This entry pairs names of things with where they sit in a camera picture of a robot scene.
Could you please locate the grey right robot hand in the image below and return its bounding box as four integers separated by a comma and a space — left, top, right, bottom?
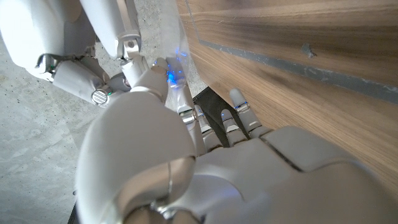
0, 0, 150, 106

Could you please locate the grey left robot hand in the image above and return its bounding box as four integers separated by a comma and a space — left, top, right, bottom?
74, 57, 398, 224

